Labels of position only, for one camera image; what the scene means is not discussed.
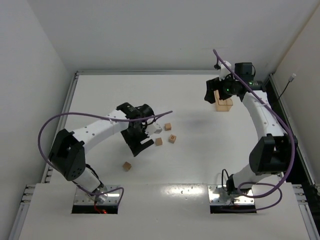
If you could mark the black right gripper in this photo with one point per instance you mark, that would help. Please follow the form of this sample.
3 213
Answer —
213 88

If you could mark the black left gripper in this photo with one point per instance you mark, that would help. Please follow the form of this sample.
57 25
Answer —
136 136

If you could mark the plain wood block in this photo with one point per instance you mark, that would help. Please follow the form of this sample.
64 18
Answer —
126 166
158 141
167 126

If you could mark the clear plastic block container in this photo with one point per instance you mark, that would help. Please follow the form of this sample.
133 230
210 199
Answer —
222 105

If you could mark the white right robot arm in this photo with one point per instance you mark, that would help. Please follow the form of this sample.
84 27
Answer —
273 153

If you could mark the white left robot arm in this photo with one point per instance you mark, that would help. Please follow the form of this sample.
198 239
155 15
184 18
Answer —
69 149

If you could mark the wood block with bars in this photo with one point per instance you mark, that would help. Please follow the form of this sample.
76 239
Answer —
172 138

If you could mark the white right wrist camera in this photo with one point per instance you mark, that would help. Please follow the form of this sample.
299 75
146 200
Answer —
224 72

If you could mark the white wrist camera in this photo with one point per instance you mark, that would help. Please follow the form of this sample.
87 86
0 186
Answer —
224 72
154 128

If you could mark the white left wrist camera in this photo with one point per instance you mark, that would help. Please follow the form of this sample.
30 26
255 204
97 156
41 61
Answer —
154 128

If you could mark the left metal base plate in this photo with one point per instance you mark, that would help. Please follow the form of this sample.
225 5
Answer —
110 198

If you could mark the metal base plate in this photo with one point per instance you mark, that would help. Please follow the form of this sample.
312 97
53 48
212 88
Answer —
219 197
110 198

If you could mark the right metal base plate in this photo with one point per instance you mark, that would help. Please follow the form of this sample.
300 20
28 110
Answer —
219 197

